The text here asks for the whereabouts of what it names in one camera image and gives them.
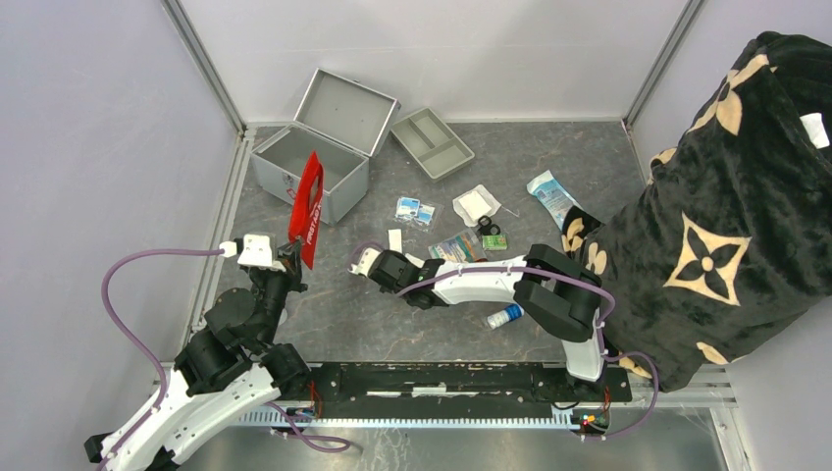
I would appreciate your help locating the grey metal case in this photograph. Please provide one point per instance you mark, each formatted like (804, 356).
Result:
(345, 123)

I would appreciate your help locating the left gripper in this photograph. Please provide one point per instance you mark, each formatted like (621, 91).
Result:
(289, 256)

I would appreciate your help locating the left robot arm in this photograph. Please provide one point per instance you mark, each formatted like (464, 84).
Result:
(227, 369)

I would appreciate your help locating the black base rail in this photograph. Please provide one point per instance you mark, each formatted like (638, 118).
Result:
(456, 390)

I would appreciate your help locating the black floral blanket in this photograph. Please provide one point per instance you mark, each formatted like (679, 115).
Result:
(730, 241)

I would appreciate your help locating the white blue small bottle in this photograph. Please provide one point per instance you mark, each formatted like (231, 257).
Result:
(505, 316)

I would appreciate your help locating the red first aid pouch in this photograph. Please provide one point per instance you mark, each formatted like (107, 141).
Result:
(306, 212)

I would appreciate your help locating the white gauze pad bag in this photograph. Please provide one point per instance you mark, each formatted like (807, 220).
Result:
(474, 204)

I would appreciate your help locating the blue plasters bag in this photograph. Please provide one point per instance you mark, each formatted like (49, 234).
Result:
(417, 213)

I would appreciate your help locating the blue white gauze packet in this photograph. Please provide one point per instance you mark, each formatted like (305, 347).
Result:
(553, 195)

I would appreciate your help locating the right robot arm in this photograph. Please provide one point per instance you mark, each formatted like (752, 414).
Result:
(559, 294)

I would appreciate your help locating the bandage box packet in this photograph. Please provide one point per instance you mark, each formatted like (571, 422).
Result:
(464, 247)

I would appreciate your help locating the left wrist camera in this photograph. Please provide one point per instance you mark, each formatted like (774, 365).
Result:
(253, 251)

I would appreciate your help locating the grey divider tray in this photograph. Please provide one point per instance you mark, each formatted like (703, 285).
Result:
(433, 145)

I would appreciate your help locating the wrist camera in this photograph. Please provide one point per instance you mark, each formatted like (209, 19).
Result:
(253, 251)
(363, 260)

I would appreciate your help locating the black scissors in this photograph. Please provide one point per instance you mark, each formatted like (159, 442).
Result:
(486, 227)

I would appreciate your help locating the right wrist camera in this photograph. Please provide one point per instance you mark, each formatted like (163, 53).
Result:
(363, 260)

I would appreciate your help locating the white plaster strip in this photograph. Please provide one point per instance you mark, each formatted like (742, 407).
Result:
(395, 240)

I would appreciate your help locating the green small box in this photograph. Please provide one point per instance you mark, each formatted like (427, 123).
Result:
(494, 242)

